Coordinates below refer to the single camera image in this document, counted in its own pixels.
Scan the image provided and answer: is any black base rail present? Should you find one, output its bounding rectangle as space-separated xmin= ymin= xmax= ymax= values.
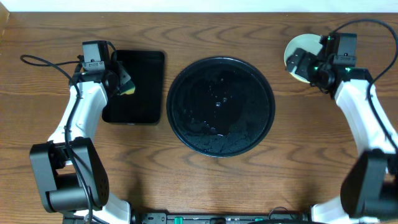
xmin=131 ymin=211 xmax=313 ymax=224

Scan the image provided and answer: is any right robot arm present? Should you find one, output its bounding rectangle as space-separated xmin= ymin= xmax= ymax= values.
xmin=284 ymin=46 xmax=397 ymax=223

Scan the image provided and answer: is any black rectangular tray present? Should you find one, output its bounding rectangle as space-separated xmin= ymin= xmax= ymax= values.
xmin=102 ymin=50 xmax=165 ymax=125

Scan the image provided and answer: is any green yellow sponge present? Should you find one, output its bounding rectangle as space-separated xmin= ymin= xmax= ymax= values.
xmin=119 ymin=85 xmax=136 ymax=95

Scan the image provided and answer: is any round black tray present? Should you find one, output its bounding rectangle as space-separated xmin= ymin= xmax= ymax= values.
xmin=166 ymin=57 xmax=275 ymax=157

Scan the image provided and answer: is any yellow plate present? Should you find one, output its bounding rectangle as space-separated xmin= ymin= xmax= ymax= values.
xmin=290 ymin=73 xmax=310 ymax=83

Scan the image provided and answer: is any light blue plate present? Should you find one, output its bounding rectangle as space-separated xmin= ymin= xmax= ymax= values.
xmin=284 ymin=34 xmax=322 ymax=68

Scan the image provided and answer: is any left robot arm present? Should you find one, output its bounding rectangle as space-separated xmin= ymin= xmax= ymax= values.
xmin=29 ymin=44 xmax=134 ymax=223

